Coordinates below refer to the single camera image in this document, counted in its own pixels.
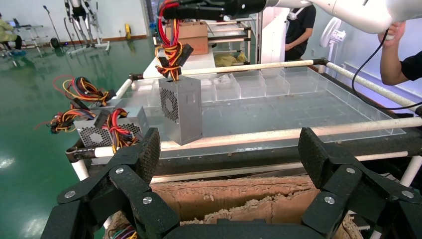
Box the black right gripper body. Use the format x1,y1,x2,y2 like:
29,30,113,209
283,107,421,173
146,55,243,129
224,0,268,19

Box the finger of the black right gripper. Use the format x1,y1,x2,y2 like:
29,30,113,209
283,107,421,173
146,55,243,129
163,6,227,20
179,0,228,7

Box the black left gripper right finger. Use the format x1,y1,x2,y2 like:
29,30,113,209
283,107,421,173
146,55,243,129
298,127,422,239

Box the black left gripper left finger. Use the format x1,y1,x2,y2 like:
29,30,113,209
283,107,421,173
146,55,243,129
41,127,180,239

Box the grey power supply colourful cables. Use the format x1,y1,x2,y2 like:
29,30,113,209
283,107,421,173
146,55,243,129
34,106,150,154
154,0,204,146
52,75,126,112
111,225,138,239

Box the bare person forearm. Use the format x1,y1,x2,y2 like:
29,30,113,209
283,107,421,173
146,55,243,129
379,39,409,87

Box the bare person hand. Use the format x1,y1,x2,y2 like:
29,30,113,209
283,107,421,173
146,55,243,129
378,21,407,44

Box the closed cardboard box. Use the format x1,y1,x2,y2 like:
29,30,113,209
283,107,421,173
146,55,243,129
165,21,211,56

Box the pipe shelf rack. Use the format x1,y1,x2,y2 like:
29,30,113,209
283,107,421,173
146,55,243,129
206,14,262,65

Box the white cabinet panel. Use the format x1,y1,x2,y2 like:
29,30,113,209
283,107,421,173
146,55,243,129
260,6,289,64

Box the yellow cloth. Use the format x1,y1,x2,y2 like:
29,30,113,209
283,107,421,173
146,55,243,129
214,52,248,68

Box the standing person black shirt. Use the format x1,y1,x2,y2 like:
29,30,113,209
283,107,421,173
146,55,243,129
284,3,317,62

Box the white standing fan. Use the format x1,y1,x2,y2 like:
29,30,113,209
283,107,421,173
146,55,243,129
319,16,347,65

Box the metal legged robot stand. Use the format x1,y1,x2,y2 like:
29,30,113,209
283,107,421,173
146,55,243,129
63,0,111,55

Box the clear acrylic compartment tray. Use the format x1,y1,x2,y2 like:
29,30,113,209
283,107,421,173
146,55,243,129
115,67,407,160

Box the brown cardboard box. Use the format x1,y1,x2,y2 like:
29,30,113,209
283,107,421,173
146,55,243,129
105,176,363,239

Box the person black shirt sleeve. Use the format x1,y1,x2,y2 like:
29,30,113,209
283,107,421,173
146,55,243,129
400,50,422,82

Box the seated person yellow jacket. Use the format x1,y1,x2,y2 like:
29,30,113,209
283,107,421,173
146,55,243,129
0,13,24,56

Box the red yellow cable bundle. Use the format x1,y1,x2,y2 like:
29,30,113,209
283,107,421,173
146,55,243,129
142,49,217,80

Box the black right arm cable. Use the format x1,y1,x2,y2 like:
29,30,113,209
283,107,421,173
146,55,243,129
350,29,422,112

